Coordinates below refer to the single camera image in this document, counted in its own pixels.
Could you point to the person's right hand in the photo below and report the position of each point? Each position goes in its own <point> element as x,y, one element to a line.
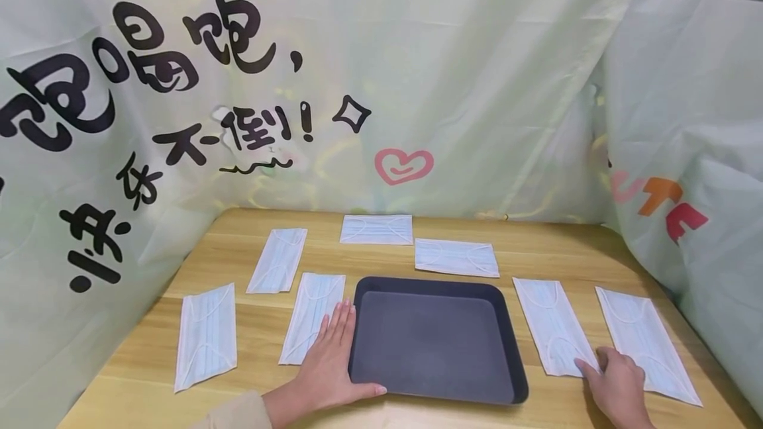
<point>620,389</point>

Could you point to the person's left hand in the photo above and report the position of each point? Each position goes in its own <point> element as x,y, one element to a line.
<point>328,373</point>

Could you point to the person's left ring finger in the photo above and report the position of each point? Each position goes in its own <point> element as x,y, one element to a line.
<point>334,330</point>

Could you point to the person's right thumb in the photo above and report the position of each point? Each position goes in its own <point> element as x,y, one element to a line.
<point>587,369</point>

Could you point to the person's left little finger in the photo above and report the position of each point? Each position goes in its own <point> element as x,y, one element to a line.
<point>323,335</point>

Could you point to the person's left index finger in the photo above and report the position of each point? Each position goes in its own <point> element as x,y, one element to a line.
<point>350,323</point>

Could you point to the person's left thumb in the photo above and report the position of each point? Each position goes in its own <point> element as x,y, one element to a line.
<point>368,390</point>

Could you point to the person's right fingers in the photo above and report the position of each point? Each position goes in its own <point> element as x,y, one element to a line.
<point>617,359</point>

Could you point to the person's left middle finger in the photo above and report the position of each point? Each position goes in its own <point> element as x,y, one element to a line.
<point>342,324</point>

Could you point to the person's right forearm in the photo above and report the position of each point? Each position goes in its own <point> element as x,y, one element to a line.
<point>629,425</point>

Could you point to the person's left forearm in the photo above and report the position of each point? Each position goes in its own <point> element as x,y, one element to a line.
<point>250,412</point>

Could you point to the light blue face mask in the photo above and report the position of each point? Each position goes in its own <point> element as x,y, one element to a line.
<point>376,230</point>
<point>310,313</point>
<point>278,260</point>
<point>647,343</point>
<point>456,257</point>
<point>205,336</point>
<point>553,323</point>

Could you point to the dark grey rectangular tray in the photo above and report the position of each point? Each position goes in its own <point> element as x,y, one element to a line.
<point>435,343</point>

